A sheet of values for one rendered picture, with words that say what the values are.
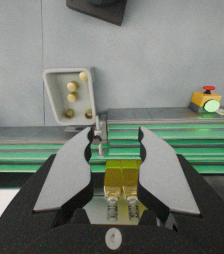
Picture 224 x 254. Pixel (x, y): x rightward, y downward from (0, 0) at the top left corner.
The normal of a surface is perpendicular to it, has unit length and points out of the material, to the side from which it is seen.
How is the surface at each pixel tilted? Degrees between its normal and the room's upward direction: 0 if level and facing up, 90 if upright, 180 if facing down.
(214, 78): 0
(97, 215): 90
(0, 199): 90
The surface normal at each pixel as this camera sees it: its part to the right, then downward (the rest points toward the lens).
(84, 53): -0.04, 0.51
